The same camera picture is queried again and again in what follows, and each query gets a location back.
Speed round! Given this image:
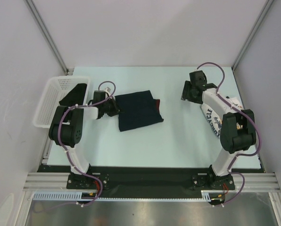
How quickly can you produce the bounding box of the navy tank top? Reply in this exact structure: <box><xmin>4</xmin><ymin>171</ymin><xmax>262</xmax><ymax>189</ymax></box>
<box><xmin>115</xmin><ymin>90</ymin><xmax>164</xmax><ymax>132</ymax></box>

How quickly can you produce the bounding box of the white tank top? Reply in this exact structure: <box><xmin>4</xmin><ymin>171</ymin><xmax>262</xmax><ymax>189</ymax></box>
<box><xmin>201</xmin><ymin>91</ymin><xmax>244</xmax><ymax>138</ymax></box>

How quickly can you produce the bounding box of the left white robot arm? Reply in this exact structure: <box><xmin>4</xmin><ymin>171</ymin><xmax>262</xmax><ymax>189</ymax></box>
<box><xmin>49</xmin><ymin>89</ymin><xmax>120</xmax><ymax>188</ymax></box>

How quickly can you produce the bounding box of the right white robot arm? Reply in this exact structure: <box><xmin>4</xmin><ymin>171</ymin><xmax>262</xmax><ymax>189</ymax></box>
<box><xmin>181</xmin><ymin>71</ymin><xmax>256</xmax><ymax>189</ymax></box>

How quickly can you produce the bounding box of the black garment in basket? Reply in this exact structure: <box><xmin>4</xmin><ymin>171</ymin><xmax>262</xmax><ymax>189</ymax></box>
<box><xmin>59</xmin><ymin>83</ymin><xmax>87</xmax><ymax>107</ymax></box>

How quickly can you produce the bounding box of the white plastic basket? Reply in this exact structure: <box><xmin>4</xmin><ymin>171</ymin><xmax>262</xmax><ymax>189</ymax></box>
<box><xmin>33</xmin><ymin>76</ymin><xmax>91</xmax><ymax>129</ymax></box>

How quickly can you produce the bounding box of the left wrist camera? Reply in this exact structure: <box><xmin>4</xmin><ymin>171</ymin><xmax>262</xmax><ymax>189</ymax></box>
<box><xmin>102</xmin><ymin>87</ymin><xmax>111</xmax><ymax>96</ymax></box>

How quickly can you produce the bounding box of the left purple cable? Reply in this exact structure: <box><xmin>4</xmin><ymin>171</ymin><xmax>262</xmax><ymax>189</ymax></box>
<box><xmin>59</xmin><ymin>81</ymin><xmax>116</xmax><ymax>203</ymax></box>

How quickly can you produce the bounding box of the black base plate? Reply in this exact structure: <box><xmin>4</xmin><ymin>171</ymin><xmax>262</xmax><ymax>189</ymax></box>
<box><xmin>36</xmin><ymin>165</ymin><xmax>266</xmax><ymax>200</ymax></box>

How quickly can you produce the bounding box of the left cable duct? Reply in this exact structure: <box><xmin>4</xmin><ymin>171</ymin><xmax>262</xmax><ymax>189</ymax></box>
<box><xmin>33</xmin><ymin>191</ymin><xmax>97</xmax><ymax>201</ymax></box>

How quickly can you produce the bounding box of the cable duct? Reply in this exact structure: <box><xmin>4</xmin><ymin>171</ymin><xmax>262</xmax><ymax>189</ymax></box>
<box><xmin>201</xmin><ymin>190</ymin><xmax>225</xmax><ymax>202</ymax></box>
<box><xmin>33</xmin><ymin>191</ymin><xmax>97</xmax><ymax>201</ymax></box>

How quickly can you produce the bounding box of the right cable duct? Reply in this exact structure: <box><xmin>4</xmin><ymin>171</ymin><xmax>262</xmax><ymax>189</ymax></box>
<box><xmin>201</xmin><ymin>190</ymin><xmax>225</xmax><ymax>202</ymax></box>

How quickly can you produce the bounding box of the left aluminium frame post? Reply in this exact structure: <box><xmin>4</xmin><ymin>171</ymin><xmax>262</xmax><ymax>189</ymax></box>
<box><xmin>24</xmin><ymin>0</ymin><xmax>68</xmax><ymax>75</ymax></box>

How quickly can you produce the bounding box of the aluminium frame post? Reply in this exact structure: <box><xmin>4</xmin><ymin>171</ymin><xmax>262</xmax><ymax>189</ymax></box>
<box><xmin>231</xmin><ymin>0</ymin><xmax>275</xmax><ymax>72</ymax></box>
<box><xmin>24</xmin><ymin>0</ymin><xmax>68</xmax><ymax>75</ymax></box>

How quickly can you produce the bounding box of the right aluminium frame post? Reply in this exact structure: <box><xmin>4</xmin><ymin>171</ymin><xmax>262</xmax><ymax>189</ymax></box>
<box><xmin>231</xmin><ymin>0</ymin><xmax>275</xmax><ymax>72</ymax></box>

